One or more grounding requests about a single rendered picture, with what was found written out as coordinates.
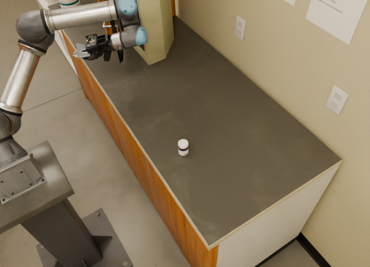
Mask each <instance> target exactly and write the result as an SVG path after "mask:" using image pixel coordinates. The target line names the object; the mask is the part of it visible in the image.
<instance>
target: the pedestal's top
mask: <svg viewBox="0 0 370 267"><path fill-rule="evenodd" d="M26 152H27V153H28V154H30V153H33V157H34V159H35V161H38V162H39V164H40V167H41V169H42V171H43V173H44V176H45V178H46V181H47V183H45V184H43V185H41V186H39V187H37V188H35V189H33V190H31V191H29V192H27V193H25V194H23V195H21V196H19V197H17V198H15V199H13V200H11V201H9V202H7V203H5V204H4V205H3V204H2V202H1V199H0V234H1V233H3V232H5V231H7V230H9V229H11V228H13V227H14V226H16V225H18V224H20V223H22V222H24V221H25V220H27V219H29V218H31V217H33V216H35V215H37V214H38V213H40V212H42V211H44V210H46V209H48V208H49V207H51V206H53V205H55V204H57V203H59V202H60V201H62V200H64V199H66V198H68V197H69V196H71V195H73V194H75V192H74V190H73V188H72V186H71V185H70V183H69V181H68V179H67V177H66V175H65V173H64V171H63V169H62V167H61V165H60V163H59V161H58V159H57V157H56V155H55V153H54V151H53V149H52V147H51V145H50V144H49V142H48V140H46V141H44V142H42V143H40V144H37V145H35V146H33V147H32V148H29V149H27V150H26Z"/></svg>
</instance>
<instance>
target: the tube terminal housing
mask: <svg viewBox="0 0 370 267"><path fill-rule="evenodd" d="M137 4H138V12H139V17H140V18H141V19H142V25H143V27H145V29H146V32H147V35H148V41H147V43H145V44H144V49H145V51H143V50H142V49H141V48H140V46H135V47H133V48H134V49H135V50H136V51H137V52H138V53H139V54H140V55H141V57H142V58H143V59H144V60H145V61H146V63H147V64H148V65H151V64H153V63H156V62H158V61H161V60H163V59H165V58H166V56H167V54H168V52H169V50H170V47H171V45H172V43H173V40H174V34H173V19H172V4H171V0H137Z"/></svg>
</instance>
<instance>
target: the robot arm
mask: <svg viewBox="0 0 370 267"><path fill-rule="evenodd" d="M116 19H121V21H122V26H123V30H124V31H122V32H118V33H115V34H112V35H109V34H103V35H99V36H97V35H96V33H95V34H91V35H94V37H88V36H91V35H86V36H85V37H86V38H87V41H86V44H85V45H81V44H79V43H77V44H76V45H75V46H76V48H77V50H76V51H75V52H74V53H73V56H74V57H76V58H80V59H84V60H88V61H92V60H95V59H98V58H99V57H102V56H103V58H104V61H108V62H109V61H110V58H111V52H112V51H119V50H123V49H126V48H130V47H135V46H140V45H143V44H145V43H147V41H148V35H147V32H146V29H145V27H143V26H142V27H141V26H140V24H139V19H138V4H137V0H109V1H103V2H96V3H90V4H85V5H80V6H74V7H68V8H62V9H56V10H47V9H39V10H33V11H29V12H25V13H23V14H21V15H20V16H19V17H18V19H17V21H16V23H15V27H16V31H17V33H18V35H19V36H20V37H19V40H18V45H19V51H18V54H17V57H16V59H15V61H14V64H13V67H12V70H11V72H10V75H9V77H8V80H7V82H6V85H5V87H4V90H3V92H2V96H1V98H0V168H2V167H4V166H6V165H8V164H11V163H13V162H15V161H17V160H19V159H21V158H23V157H25V156H27V155H28V153H27V152H26V150H25V149H24V148H22V147H21V146H20V145H19V144H18V143H17V142H16V141H15V140H14V138H13V137H12V135H14V134H15V133H17V132H18V131H19V129H20V127H21V117H22V114H23V111H22V109H21V106H22V104H23V101H24V98H25V95H26V93H27V91H28V88H29V85H30V83H31V80H32V78H33V75H34V73H35V70H36V67H37V64H38V62H39V60H40V57H41V56H43V55H45V54H46V52H47V50H48V47H50V46H51V45H52V44H53V42H54V40H55V31H56V30H62V29H68V28H74V27H77V26H83V25H89V24H95V23H100V22H105V21H110V20H116Z"/></svg>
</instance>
